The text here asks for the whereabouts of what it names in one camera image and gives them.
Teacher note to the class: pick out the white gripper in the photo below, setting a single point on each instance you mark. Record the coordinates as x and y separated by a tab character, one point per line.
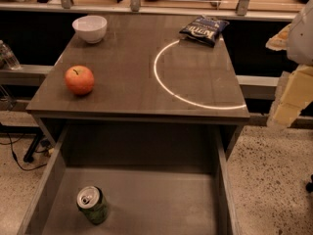
301	38

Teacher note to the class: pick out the green soda can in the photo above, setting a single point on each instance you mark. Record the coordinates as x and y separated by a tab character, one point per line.
93	204

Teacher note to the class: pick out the grey cabinet counter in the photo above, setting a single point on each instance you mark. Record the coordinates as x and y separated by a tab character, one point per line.
144	70

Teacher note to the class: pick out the open grey top drawer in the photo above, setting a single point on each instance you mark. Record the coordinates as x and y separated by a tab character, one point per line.
158	179

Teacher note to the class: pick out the blue chip bag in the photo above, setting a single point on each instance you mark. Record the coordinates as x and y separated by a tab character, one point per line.
205	30

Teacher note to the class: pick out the white bowl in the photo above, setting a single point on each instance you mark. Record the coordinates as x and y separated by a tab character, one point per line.
91	29

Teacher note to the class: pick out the red apple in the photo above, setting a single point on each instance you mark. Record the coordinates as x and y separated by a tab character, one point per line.
79	80

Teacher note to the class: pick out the clear plastic water bottle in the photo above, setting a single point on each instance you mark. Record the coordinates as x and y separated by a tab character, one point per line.
9	57

